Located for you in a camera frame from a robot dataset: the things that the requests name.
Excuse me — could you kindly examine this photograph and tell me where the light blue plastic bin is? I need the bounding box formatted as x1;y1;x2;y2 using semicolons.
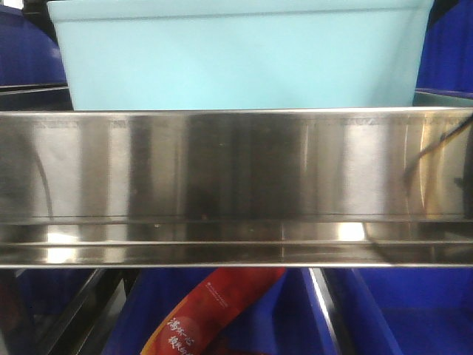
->
47;1;433;110

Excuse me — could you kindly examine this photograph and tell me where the dark blue bin lower centre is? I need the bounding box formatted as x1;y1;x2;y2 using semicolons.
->
102;268;338;354

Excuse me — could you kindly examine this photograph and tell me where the dark blue bin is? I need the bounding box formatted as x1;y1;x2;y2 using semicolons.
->
102;268;338;354
327;267;473;355
417;1;472;96
1;5;66;87

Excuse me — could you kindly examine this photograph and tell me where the dark blue bin lower right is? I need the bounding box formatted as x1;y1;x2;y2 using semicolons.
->
327;267;473;355

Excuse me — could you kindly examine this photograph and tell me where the dark blue bin upper right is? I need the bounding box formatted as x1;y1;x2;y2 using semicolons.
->
417;1;472;96

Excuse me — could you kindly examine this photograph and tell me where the dark blue bin upper left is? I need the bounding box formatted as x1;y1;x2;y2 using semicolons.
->
1;5;66;87

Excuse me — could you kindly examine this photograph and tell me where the red snack package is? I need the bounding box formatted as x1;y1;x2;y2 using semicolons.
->
140;267;285;354

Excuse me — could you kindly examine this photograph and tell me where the stainless steel shelf rail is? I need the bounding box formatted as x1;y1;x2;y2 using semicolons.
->
1;107;472;268

